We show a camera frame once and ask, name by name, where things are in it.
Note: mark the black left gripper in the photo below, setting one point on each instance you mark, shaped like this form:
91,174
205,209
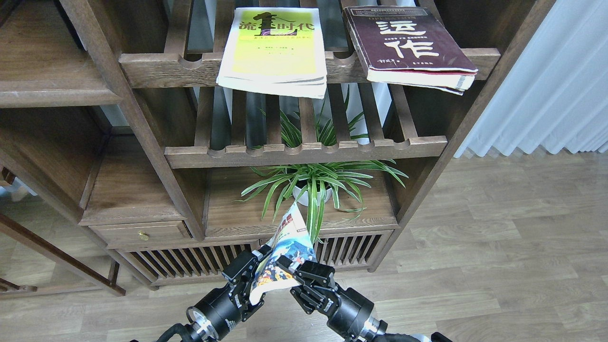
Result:
223,308

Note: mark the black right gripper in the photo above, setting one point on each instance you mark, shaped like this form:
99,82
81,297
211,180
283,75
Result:
348,313

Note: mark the small colourful paperback book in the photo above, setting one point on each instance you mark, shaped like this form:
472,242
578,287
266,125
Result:
292,240

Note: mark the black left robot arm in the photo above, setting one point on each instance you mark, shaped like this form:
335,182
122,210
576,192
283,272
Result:
181,330

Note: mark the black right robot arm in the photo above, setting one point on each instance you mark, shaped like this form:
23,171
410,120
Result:
390,337

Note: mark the white plant pot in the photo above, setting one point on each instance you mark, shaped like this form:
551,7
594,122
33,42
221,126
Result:
300,194

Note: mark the green spider plant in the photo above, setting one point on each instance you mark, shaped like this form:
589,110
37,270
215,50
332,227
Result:
278,181

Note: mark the brass drawer knob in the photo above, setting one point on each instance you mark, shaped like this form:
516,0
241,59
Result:
143,235

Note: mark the dark wooden bookshelf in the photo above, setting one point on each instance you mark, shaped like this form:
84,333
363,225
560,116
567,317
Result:
111,113

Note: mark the yellow green paperback book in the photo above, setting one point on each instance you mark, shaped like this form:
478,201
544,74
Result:
275,51

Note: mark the maroon hardcover book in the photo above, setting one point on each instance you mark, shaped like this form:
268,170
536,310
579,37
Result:
408,46

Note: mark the white pleated curtain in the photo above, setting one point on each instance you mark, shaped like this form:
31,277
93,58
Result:
556,96

